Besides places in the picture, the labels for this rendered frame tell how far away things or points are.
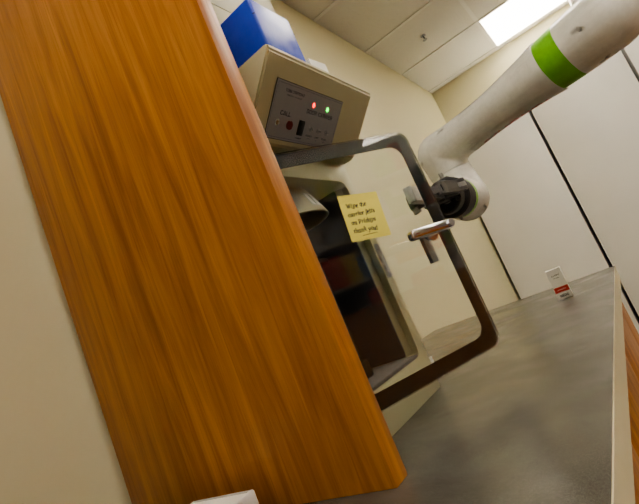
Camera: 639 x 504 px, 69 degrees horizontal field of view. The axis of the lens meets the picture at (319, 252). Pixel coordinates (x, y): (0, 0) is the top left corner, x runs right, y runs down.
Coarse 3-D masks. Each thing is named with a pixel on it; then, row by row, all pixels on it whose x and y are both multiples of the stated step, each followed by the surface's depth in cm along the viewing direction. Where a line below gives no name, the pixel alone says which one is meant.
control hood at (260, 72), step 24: (264, 48) 64; (240, 72) 66; (264, 72) 64; (288, 72) 68; (312, 72) 73; (264, 96) 66; (336, 96) 81; (360, 96) 87; (264, 120) 68; (360, 120) 90; (288, 144) 75
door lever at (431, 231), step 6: (438, 222) 72; (444, 222) 73; (450, 222) 73; (420, 228) 70; (426, 228) 71; (432, 228) 71; (438, 228) 72; (444, 228) 73; (450, 228) 74; (408, 234) 70; (414, 234) 70; (420, 234) 70; (426, 234) 71; (432, 234) 72; (414, 240) 70; (432, 240) 77
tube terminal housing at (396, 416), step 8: (216, 8) 81; (224, 16) 82; (432, 384) 85; (416, 392) 79; (424, 392) 82; (432, 392) 84; (408, 400) 76; (416, 400) 78; (424, 400) 80; (392, 408) 72; (400, 408) 73; (408, 408) 75; (416, 408) 77; (384, 416) 69; (392, 416) 71; (400, 416) 72; (408, 416) 74; (392, 424) 70; (400, 424) 72; (392, 432) 69
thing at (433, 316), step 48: (336, 144) 75; (384, 144) 80; (336, 192) 72; (384, 192) 76; (432, 192) 81; (336, 240) 69; (384, 240) 73; (336, 288) 67; (384, 288) 70; (432, 288) 74; (384, 336) 67; (432, 336) 71; (480, 336) 75; (384, 384) 65
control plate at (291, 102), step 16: (288, 96) 70; (304, 96) 73; (320, 96) 77; (272, 112) 69; (288, 112) 72; (304, 112) 75; (320, 112) 78; (336, 112) 82; (272, 128) 70; (304, 128) 76; (320, 128) 80; (304, 144) 78; (320, 144) 82
